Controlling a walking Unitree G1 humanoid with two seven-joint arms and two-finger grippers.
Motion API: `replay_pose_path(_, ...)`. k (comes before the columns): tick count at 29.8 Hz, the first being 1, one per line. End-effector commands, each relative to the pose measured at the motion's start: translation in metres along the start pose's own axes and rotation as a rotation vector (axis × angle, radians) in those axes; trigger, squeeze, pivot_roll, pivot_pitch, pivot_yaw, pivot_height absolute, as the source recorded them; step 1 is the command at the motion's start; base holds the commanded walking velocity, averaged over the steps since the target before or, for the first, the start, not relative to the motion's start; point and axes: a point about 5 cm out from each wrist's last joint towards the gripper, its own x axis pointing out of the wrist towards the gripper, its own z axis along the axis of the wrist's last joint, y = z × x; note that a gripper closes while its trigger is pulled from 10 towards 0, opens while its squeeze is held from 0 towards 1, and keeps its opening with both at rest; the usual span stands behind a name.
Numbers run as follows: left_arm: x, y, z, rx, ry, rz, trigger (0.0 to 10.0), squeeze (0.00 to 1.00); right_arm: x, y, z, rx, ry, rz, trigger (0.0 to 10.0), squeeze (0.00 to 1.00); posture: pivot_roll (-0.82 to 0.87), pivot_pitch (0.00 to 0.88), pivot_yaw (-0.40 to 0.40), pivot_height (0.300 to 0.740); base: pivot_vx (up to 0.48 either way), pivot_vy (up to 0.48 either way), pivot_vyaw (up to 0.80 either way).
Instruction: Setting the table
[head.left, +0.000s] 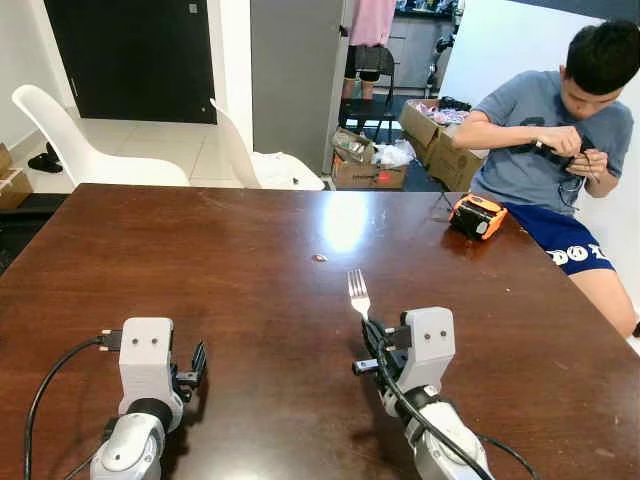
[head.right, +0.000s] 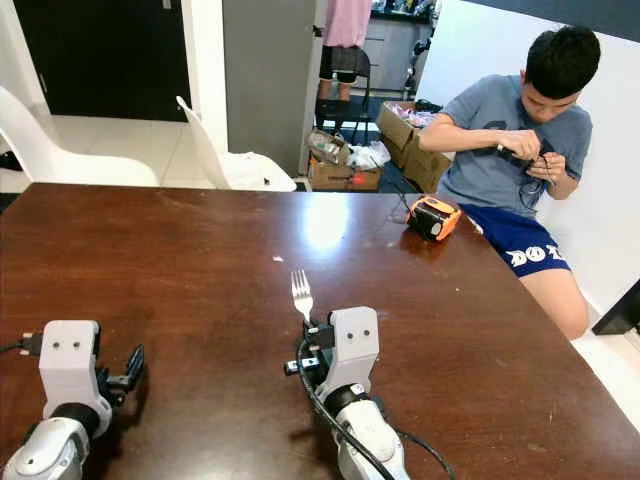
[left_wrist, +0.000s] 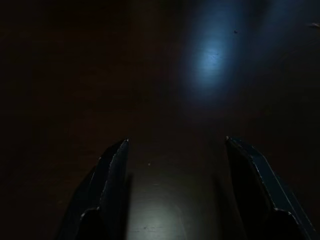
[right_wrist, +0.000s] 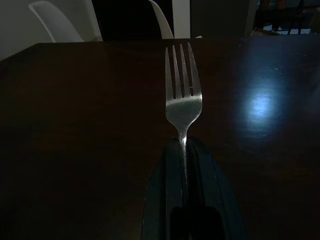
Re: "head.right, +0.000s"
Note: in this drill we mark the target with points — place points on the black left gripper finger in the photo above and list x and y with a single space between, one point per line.
134 364

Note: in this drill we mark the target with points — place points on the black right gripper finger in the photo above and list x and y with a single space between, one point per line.
309 334

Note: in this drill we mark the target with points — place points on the silver metal fork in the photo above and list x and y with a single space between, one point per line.
301 290

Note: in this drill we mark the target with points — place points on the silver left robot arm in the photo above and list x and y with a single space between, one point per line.
55 445

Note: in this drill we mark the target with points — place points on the small open cardboard box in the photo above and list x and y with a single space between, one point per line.
345 178

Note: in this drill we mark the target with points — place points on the orange and black device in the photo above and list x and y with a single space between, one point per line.
435 217

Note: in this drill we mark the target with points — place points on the white plastic chair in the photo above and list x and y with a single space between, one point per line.
60 160
245 170

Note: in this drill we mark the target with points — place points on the large open cardboard box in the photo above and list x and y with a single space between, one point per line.
420 160

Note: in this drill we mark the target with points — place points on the black shoes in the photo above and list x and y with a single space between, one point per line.
13 161

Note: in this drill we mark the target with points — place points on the seated person grey shirt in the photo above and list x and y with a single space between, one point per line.
500 135

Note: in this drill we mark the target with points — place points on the black door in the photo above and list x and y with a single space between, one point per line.
100 60

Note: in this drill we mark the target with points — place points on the standing person pink shirt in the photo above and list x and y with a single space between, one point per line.
345 30

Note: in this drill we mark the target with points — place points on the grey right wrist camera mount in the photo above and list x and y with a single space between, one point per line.
353 345

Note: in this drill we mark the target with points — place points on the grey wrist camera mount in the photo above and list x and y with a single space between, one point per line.
68 365
353 345

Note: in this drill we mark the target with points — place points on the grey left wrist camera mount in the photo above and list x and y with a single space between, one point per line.
68 365

